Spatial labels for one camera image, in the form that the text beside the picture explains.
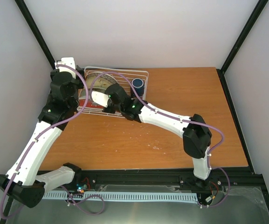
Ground white floral pattern plate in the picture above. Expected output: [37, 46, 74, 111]
[86, 72, 114, 78]

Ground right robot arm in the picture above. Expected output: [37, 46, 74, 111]
[105, 84, 212, 180]

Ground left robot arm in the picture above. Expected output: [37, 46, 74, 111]
[0, 64, 87, 208]

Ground cream bird pattern plate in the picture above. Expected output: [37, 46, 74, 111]
[85, 76, 117, 90]

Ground black enclosure frame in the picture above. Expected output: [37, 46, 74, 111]
[0, 0, 269, 224]

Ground light blue slotted cable duct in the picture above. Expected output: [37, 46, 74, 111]
[42, 189, 199, 203]

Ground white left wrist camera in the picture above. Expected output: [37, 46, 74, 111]
[55, 57, 76, 78]

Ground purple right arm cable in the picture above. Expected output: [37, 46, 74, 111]
[87, 71, 230, 208]

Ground red rimmed plate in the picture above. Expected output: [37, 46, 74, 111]
[78, 90, 125, 117]

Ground dark blue ceramic mug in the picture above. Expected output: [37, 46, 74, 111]
[130, 78, 145, 98]

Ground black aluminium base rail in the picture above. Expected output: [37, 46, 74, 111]
[15, 169, 264, 194]

